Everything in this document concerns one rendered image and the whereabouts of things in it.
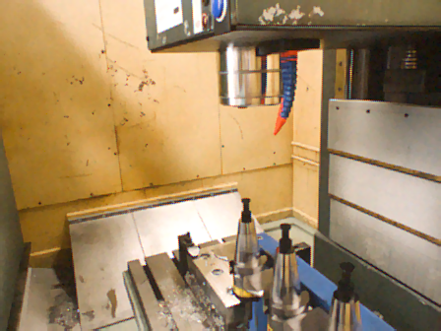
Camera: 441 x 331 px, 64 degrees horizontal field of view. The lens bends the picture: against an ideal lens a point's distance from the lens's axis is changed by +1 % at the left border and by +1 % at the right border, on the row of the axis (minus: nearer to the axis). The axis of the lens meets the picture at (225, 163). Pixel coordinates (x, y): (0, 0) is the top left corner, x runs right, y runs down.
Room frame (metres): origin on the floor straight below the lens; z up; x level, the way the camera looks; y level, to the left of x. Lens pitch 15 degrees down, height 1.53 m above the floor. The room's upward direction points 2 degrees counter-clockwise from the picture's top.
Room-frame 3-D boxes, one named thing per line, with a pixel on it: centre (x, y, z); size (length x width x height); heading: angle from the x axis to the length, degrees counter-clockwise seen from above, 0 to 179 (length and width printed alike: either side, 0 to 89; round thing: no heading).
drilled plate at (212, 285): (0.89, -0.03, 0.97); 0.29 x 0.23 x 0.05; 24
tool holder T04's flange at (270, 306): (0.42, -0.07, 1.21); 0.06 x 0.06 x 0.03
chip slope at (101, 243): (1.42, 0.20, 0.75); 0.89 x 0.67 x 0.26; 114
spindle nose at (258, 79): (0.82, -0.07, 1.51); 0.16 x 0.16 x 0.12
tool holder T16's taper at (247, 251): (0.52, -0.03, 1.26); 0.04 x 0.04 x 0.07
